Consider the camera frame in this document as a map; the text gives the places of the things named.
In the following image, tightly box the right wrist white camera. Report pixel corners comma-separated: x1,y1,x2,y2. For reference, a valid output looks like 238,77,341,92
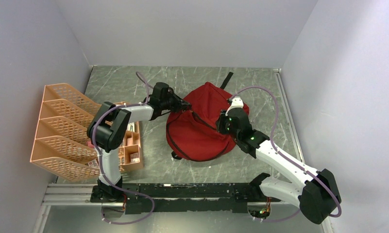
225,97,244,116

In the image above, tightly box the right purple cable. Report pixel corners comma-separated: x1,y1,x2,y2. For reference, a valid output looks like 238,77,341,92
227,85,342,223

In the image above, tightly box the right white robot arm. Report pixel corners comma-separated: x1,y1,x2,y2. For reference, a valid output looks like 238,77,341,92
216,108,341,224

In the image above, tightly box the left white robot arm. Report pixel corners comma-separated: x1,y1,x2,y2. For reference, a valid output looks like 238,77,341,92
87,82,191,202

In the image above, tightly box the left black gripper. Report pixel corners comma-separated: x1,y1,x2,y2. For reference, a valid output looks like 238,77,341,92
160,89,190,113

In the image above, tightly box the red student backpack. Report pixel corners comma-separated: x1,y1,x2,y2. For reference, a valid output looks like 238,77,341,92
166,72,236,162

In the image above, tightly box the small pink box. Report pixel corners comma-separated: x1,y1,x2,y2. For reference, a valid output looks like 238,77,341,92
130,153,140,163

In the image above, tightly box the purple cable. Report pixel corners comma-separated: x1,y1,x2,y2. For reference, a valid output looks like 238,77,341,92
90,71,155,225
227,85,342,223

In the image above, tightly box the orange plastic file organizer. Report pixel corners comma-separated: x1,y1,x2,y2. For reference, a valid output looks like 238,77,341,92
30,83,144,183

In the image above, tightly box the white tape dispenser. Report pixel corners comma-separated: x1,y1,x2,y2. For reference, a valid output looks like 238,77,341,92
127,122,136,132

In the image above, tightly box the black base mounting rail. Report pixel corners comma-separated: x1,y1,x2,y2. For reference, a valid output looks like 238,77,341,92
90,183,277,215

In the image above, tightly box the aluminium frame rail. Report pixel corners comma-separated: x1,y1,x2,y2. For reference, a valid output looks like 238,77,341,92
33,183,335,233

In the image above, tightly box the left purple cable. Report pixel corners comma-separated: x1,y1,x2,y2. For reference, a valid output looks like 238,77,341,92
90,71,155,225

